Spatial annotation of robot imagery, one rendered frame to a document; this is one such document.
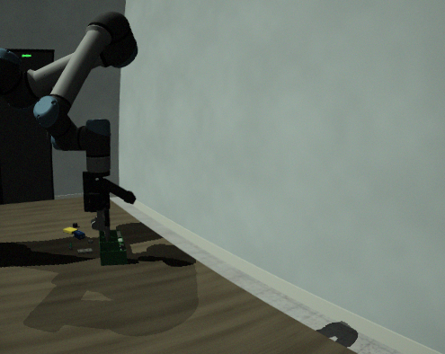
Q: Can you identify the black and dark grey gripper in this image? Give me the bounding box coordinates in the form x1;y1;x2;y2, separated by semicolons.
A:
83;170;110;242

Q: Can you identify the grey domino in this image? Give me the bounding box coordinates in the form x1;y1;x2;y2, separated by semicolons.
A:
77;248;93;254

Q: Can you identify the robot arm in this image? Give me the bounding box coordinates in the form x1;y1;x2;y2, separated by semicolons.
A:
0;12;138;173

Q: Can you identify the green rack of labelled bins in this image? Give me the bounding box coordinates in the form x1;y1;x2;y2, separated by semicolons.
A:
99;230;128;266

